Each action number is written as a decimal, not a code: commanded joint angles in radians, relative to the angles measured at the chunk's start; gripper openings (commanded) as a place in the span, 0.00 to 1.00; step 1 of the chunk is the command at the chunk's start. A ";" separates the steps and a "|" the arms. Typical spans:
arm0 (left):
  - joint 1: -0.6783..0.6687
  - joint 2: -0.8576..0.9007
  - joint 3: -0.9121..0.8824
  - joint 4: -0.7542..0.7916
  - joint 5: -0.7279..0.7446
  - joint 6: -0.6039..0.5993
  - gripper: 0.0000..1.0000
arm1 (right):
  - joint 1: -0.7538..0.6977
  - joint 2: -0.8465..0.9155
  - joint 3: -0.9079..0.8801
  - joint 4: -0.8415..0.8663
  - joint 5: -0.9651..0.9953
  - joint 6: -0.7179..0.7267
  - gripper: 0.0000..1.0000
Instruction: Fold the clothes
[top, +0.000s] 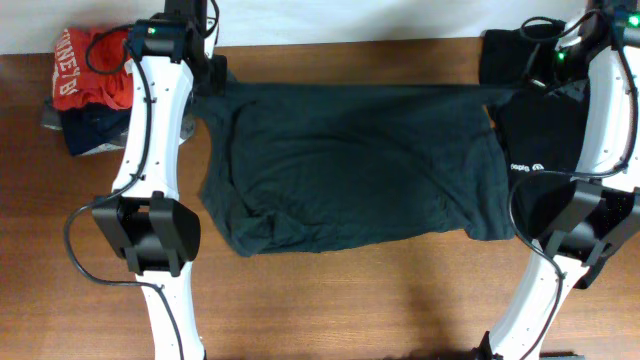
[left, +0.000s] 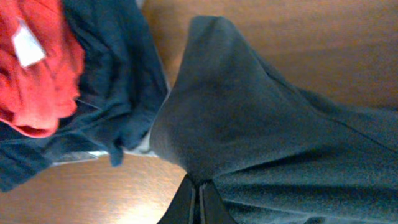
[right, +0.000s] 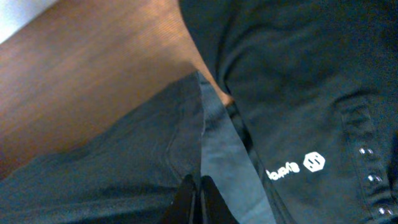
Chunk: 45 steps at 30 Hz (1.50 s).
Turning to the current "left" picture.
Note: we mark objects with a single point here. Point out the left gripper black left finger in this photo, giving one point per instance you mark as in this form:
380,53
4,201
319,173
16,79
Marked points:
182,207

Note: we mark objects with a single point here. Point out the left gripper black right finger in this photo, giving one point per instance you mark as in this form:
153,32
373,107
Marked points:
212,210

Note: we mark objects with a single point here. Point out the dark green t-shirt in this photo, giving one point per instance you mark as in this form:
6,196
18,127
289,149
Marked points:
276,153

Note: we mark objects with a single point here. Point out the grey garment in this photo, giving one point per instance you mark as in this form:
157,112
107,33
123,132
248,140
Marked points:
142,149

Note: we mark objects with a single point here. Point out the navy blue garment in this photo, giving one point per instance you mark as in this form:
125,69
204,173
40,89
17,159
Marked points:
122,88

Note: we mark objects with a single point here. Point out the red t-shirt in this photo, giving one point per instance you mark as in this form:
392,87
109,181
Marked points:
41,64

